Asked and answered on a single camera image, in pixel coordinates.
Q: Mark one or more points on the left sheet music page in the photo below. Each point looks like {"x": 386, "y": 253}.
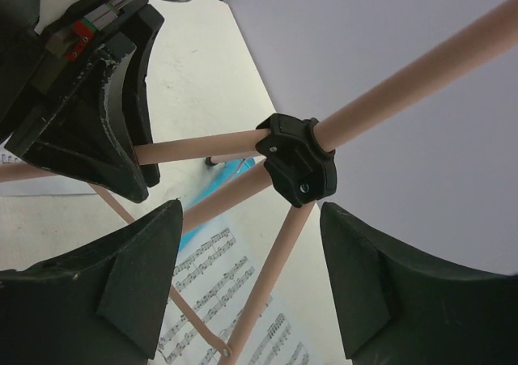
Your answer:
{"x": 7, "y": 157}

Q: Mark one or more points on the blue toy microphone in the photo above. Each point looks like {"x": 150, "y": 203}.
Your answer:
{"x": 227, "y": 172}

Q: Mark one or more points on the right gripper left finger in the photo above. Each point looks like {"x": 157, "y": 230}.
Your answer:
{"x": 102, "y": 303}

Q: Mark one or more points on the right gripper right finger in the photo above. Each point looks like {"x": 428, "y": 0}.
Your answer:
{"x": 396, "y": 304}

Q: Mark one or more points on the right sheet music page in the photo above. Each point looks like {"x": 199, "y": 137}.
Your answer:
{"x": 215, "y": 274}

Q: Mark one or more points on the pink perforated music stand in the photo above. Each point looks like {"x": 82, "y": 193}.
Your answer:
{"x": 294, "y": 156}

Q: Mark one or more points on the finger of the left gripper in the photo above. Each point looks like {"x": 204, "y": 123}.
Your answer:
{"x": 81, "y": 132}
{"x": 142, "y": 28}

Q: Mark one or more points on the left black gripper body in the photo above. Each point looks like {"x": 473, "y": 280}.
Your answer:
{"x": 30, "y": 73}

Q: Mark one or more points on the sheet music page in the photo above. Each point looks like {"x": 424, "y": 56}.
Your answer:
{"x": 7, "y": 157}
{"x": 215, "y": 274}

